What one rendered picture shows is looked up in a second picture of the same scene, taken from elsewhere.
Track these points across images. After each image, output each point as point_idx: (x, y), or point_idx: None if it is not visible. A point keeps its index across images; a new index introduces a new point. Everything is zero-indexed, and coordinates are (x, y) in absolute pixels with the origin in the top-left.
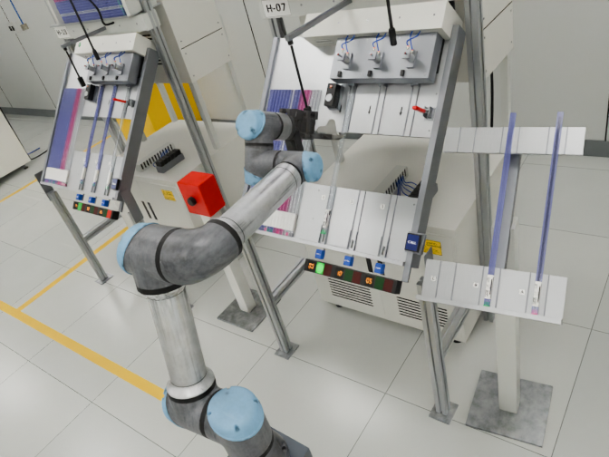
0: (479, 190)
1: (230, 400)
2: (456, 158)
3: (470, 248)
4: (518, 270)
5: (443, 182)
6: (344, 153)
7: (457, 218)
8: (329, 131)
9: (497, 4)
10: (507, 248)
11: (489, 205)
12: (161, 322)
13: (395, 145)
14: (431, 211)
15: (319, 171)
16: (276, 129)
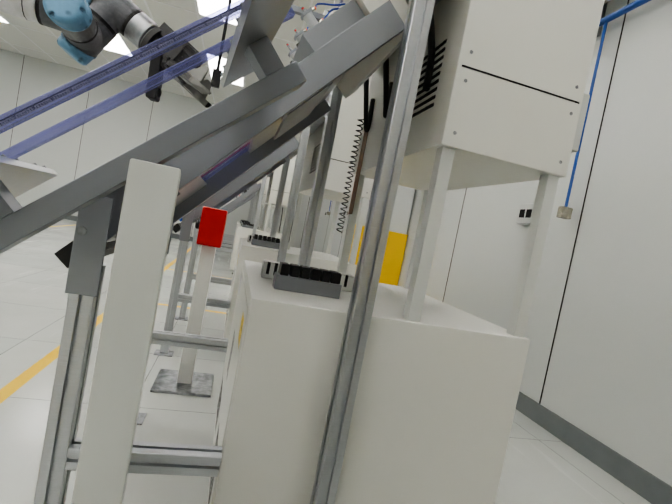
0: (353, 296)
1: None
2: (426, 311)
3: (295, 388)
4: (150, 312)
5: None
6: None
7: (285, 301)
8: (194, 75)
9: (523, 66)
10: (85, 174)
11: (360, 337)
12: None
13: (403, 293)
14: (286, 293)
15: (63, 10)
16: (120, 12)
